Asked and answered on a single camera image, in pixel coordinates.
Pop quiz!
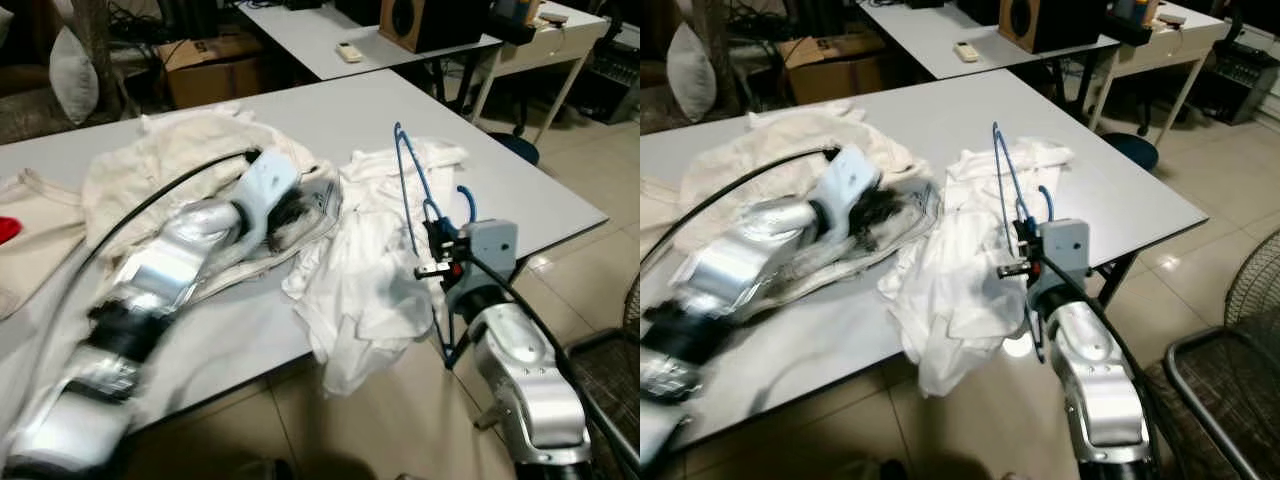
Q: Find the blue wire hanger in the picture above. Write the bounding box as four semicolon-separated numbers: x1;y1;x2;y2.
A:
992;122;1056;363
393;122;479;371

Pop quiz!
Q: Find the white shirt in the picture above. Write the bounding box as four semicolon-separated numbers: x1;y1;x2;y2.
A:
878;138;1076;398
282;138;471;398

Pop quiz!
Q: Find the white work table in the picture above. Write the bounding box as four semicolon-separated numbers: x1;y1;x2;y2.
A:
640;68;1209;471
0;68;609;441

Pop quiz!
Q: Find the blue round stool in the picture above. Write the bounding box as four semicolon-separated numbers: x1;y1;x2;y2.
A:
490;132;542;167
1112;133;1161;171

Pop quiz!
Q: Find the brown cardboard box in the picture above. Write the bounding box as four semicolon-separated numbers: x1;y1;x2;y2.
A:
158;33;269;109
778;35;886;106

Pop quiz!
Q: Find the black floor fan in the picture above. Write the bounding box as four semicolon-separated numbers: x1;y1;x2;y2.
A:
1222;228;1280;353
620;270;641;336

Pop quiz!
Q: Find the white desk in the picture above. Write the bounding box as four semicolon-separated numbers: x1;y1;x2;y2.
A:
237;0;504;111
858;0;1121;111

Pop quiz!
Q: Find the black wicker chair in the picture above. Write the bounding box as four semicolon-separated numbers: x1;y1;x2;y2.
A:
563;325;641;480
1163;325;1280;480

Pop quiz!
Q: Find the wooden speaker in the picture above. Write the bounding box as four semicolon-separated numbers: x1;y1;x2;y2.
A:
997;0;1113;54
378;0;493;54

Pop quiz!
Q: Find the black audio mixer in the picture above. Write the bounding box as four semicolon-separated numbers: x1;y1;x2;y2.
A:
573;38;641;123
1190;40;1280;126

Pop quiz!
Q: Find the beige desk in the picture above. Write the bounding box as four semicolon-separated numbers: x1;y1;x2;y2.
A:
468;5;613;146
1085;5;1233;151

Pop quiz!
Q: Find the white pillow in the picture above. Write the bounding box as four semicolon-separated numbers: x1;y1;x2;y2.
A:
667;22;718;123
50;25;101;126

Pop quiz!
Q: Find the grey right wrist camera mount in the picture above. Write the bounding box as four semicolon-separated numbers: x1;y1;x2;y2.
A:
1040;218;1091;291
462;218;519;293

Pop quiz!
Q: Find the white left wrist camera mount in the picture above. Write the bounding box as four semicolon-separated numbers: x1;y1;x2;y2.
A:
232;150;301;251
810;145;881;246

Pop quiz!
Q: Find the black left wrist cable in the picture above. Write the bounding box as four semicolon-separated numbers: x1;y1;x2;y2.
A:
85;150;261;271
640;148;841;269

